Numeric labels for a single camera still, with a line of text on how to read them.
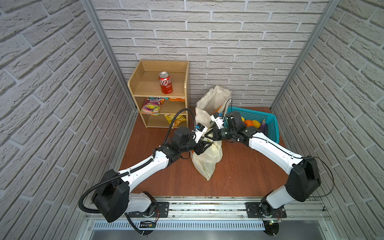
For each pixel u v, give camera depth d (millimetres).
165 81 755
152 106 923
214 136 709
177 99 1003
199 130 668
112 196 401
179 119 1066
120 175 435
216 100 1093
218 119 737
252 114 1063
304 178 425
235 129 631
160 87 796
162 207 745
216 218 734
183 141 618
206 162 777
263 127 1008
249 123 1025
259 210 725
